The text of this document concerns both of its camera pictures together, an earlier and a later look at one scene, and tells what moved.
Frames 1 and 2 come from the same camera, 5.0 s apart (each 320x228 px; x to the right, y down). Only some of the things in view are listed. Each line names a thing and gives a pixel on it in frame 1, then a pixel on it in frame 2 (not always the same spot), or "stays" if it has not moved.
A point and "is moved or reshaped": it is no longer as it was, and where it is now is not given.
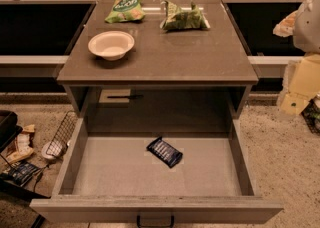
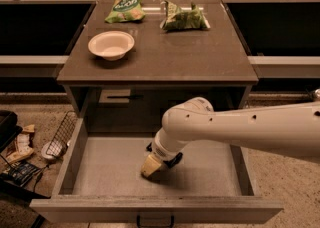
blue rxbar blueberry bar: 167,153 is moved or reshaped
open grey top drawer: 157,178 stays
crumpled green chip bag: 178,19 stays
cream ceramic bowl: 112,45 stays
